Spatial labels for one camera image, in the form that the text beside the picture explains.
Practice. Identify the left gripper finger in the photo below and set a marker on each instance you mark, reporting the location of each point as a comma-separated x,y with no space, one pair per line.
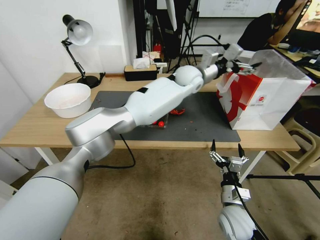
247,71
246,65

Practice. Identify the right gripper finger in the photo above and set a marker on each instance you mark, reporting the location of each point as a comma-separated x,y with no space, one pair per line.
242,152
216,156

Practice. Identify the red and white delivery bag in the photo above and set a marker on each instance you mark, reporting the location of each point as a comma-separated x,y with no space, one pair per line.
250,100

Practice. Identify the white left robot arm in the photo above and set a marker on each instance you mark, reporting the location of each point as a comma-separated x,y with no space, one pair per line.
155,100

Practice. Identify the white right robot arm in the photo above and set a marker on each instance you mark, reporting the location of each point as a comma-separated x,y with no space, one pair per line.
233,220

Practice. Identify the clear disposable takeout box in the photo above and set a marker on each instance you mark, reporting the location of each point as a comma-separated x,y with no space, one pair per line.
162,119

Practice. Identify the black tissue box wooden lid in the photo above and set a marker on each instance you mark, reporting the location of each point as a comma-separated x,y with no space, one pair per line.
141,73

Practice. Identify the white table leg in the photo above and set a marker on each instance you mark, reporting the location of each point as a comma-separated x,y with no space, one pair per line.
252,166
46,156

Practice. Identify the dark grey desk mat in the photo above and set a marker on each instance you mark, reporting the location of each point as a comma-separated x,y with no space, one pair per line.
200,125

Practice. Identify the person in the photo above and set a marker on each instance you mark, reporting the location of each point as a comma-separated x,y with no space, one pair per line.
260,30

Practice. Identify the black tripod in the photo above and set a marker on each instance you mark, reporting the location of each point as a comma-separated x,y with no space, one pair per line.
186,37

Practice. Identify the wooden side desk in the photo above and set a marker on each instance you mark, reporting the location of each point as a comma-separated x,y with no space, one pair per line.
297,56

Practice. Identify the black stand bar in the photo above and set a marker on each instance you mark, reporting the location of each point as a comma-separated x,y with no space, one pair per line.
287,178

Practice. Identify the whiteboard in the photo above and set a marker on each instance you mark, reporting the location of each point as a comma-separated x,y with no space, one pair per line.
237,7

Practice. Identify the beige plastic stool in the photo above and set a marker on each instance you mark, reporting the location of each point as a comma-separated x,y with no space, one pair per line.
306,147

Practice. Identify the white tissue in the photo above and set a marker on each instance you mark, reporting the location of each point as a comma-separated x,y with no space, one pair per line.
141,63

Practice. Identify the small black clip stand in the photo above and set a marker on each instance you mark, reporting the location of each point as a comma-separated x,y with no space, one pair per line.
102,77

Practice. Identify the black and silver desk lamp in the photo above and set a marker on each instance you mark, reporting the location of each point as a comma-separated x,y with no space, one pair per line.
80,31

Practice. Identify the white paper bowl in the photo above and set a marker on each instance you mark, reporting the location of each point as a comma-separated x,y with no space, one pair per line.
67,100

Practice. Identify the white cabinet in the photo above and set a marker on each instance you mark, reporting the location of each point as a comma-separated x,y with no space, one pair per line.
15,165

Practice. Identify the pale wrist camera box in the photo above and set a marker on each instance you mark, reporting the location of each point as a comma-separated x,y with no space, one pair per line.
233,51
236,163

